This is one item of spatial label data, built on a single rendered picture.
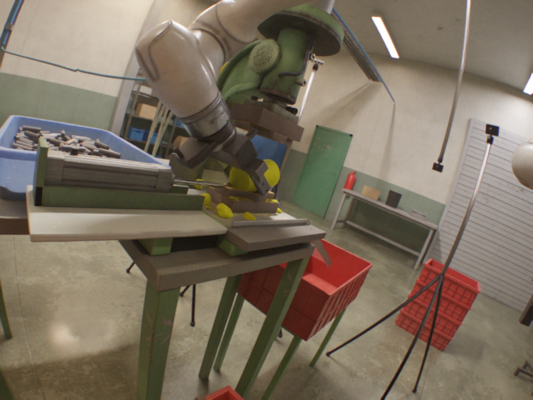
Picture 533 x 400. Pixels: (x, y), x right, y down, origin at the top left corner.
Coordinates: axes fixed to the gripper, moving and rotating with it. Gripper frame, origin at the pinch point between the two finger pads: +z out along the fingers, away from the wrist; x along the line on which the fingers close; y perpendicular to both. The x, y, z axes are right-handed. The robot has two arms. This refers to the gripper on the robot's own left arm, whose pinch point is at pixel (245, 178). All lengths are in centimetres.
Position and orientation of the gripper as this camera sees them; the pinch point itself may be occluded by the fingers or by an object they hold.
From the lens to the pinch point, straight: 63.5
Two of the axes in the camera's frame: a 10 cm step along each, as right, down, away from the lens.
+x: -7.3, -3.6, 5.8
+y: 5.9, -7.5, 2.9
